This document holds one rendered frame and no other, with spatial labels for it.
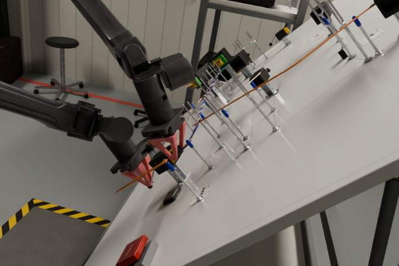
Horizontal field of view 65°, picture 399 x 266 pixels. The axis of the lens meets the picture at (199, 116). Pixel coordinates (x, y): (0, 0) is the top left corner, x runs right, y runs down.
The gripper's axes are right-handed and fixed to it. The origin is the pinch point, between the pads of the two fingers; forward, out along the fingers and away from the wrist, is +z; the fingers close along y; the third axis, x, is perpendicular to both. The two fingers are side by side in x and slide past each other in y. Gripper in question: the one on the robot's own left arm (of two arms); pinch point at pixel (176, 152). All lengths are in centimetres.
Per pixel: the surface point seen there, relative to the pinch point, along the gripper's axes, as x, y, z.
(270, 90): -19.0, 24.7, -1.7
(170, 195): 1.2, -6.7, 7.0
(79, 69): 274, 258, 19
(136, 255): -3.0, -26.1, 3.0
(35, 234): 140, 33, 68
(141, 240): -2.1, -23.0, 2.9
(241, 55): -5, 53, -6
